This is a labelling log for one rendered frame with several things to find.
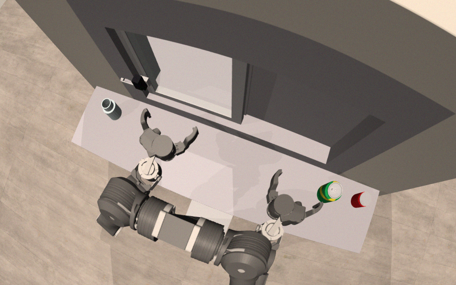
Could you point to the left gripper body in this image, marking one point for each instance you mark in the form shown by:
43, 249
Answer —
160, 146

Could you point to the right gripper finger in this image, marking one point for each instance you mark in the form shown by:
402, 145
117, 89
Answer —
315, 209
272, 193

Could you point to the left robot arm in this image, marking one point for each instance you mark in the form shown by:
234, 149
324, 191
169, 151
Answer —
126, 202

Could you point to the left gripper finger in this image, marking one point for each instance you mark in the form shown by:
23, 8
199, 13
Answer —
182, 146
144, 116

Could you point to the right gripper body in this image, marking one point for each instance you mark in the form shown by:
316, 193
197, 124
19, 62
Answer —
285, 211

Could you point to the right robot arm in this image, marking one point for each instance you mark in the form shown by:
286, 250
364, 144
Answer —
245, 255

